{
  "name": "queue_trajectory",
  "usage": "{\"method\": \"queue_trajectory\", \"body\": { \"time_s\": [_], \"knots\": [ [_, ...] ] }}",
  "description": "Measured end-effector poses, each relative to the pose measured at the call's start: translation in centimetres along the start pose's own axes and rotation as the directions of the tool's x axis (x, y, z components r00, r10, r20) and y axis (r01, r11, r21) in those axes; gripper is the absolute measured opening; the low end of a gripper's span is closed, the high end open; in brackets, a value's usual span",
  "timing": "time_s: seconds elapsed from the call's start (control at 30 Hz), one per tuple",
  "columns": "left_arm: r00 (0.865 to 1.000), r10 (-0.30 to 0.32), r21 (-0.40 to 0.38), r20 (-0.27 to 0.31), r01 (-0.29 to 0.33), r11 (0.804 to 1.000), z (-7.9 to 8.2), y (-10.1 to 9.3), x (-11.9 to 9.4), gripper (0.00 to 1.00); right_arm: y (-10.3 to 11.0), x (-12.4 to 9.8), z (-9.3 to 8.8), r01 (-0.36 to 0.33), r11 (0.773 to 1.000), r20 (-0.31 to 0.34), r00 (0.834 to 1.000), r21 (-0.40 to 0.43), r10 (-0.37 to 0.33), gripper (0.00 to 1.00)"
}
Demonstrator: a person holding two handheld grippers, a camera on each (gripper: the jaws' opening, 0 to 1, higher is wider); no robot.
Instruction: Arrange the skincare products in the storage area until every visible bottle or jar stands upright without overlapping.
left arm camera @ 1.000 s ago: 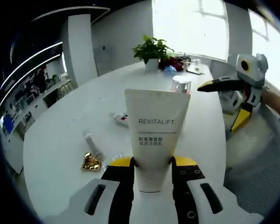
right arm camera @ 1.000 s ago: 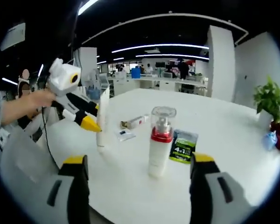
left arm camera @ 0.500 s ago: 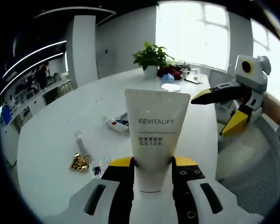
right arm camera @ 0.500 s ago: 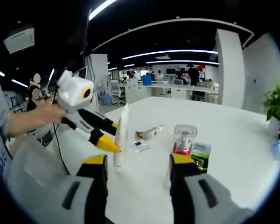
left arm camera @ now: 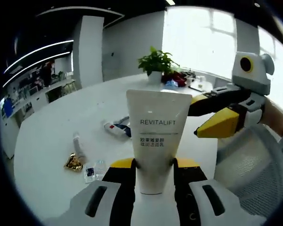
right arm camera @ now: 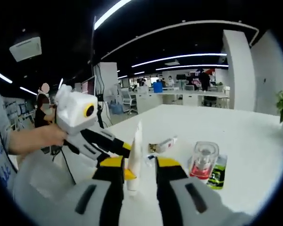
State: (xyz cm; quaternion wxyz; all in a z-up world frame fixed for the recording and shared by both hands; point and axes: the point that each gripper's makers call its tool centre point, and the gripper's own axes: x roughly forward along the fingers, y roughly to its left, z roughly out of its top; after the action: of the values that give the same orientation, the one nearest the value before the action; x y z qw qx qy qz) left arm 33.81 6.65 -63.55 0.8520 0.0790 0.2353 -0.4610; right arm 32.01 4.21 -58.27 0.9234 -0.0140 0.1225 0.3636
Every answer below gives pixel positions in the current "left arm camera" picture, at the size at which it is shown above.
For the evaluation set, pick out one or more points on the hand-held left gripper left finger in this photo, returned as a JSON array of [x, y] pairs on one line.
[[118, 188]]

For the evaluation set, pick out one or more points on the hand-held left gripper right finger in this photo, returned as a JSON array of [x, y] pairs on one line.
[[191, 188]]

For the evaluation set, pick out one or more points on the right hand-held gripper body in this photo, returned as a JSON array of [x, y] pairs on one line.
[[257, 77]]

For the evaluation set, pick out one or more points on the clear skincare sample sachet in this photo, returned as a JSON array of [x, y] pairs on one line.
[[92, 171]]

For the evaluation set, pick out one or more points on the gold foil skincare sachet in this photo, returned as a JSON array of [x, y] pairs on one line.
[[73, 163]]

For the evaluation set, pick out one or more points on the clear cap skincare bottle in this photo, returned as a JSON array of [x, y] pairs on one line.
[[79, 150]]

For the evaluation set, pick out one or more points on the red collar skincare bottle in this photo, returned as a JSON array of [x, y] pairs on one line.
[[109, 130]]

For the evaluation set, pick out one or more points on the green white skincare packet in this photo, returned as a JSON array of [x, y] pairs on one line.
[[123, 129]]

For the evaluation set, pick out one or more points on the white skincare tube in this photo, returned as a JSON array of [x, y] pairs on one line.
[[155, 110]]

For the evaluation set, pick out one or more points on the white mesh office chair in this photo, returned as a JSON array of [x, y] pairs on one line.
[[250, 164]]

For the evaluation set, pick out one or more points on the blue plastic bag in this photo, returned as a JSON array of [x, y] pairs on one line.
[[171, 84]]

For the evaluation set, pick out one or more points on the potted green plant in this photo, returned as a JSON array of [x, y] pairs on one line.
[[155, 61]]

